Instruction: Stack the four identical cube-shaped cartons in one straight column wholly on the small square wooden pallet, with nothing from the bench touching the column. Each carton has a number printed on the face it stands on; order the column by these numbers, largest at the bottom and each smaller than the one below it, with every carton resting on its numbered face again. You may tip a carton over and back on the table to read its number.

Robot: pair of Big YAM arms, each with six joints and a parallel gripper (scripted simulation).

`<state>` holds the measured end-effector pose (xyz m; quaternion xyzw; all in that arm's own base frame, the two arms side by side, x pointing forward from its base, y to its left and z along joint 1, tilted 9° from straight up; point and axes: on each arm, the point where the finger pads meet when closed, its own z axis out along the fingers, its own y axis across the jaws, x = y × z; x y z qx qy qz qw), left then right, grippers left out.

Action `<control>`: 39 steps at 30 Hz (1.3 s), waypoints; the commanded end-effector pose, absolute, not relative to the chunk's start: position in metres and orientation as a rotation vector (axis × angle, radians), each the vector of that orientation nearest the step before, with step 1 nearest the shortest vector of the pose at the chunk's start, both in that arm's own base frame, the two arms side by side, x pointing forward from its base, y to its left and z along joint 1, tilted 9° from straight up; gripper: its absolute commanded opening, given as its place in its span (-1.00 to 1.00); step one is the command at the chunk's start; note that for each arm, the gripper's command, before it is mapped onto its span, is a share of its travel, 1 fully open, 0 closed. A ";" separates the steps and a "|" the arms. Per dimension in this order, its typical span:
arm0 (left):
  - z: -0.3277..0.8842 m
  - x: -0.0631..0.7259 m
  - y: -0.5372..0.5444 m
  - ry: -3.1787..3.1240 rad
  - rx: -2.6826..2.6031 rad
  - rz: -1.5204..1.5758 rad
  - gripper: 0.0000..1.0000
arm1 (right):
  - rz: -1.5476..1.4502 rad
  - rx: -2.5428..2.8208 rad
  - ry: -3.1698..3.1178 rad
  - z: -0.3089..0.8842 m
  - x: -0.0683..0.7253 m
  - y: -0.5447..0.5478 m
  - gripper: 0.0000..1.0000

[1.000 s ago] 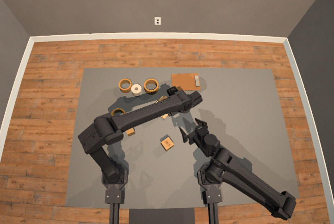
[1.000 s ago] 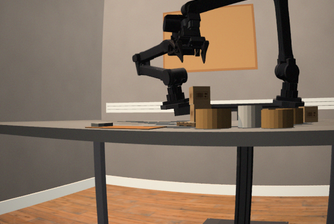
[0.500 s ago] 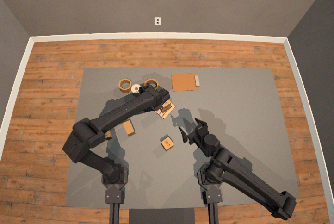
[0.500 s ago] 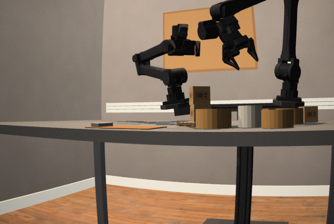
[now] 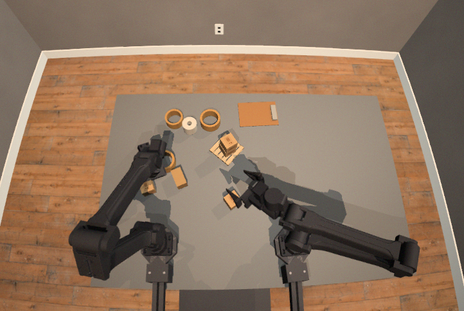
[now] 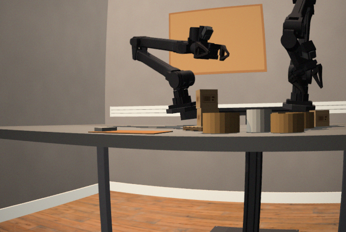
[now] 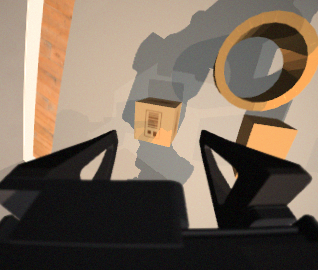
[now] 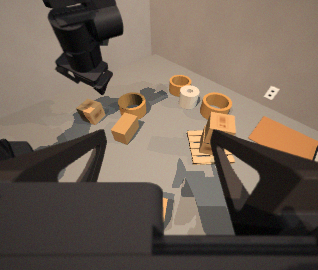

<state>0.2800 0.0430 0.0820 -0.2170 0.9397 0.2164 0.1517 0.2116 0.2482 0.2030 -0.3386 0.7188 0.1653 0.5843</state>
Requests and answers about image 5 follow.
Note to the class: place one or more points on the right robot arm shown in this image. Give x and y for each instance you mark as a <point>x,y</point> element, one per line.
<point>319,233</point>

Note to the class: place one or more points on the grey cylinder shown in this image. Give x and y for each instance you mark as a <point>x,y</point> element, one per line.
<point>190,125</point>

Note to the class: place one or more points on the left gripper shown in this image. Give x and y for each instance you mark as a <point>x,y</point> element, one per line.
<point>160,174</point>

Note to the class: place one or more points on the small wooden pallet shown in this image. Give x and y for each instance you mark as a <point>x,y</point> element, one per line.
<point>215,150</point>

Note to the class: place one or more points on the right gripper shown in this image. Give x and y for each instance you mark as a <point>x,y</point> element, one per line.
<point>244,198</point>

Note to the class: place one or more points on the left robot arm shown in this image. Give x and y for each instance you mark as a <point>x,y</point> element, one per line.
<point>105,250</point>

